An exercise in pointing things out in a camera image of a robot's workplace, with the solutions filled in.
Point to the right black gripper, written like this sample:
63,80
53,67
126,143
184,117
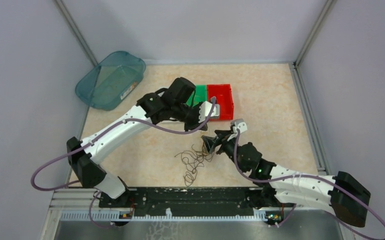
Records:
210,141

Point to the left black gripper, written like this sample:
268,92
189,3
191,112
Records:
189,127

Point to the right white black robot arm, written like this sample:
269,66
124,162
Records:
341,195

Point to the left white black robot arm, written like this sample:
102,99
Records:
86,155

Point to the green plastic bin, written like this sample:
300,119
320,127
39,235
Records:
200,95

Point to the red plastic bin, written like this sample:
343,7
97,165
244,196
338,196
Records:
223,94

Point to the teal translucent plastic tub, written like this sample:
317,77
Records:
111,81

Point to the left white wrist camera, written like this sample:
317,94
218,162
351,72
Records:
209,109

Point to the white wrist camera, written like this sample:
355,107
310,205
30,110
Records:
238,126
209,109

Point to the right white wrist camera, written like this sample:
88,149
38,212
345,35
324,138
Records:
238,126

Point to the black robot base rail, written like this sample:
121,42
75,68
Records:
193,201

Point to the white slotted cable duct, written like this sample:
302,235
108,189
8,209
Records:
118,216

